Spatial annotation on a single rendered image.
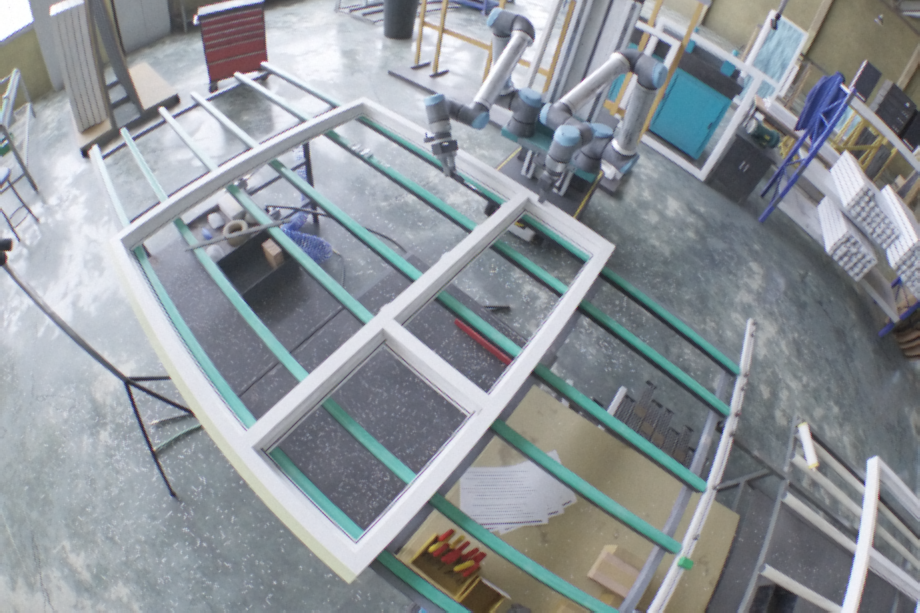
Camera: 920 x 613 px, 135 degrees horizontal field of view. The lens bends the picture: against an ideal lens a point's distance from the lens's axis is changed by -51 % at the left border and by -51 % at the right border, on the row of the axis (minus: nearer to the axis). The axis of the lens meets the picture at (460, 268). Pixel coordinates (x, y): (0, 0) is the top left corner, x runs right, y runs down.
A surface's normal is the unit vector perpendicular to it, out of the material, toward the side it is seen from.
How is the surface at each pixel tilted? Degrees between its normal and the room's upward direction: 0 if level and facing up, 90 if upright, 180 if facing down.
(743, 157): 90
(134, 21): 90
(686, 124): 90
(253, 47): 90
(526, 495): 0
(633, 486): 0
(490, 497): 0
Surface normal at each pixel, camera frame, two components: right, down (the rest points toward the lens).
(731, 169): -0.62, 0.55
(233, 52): 0.50, 0.73
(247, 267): 0.16, -0.61
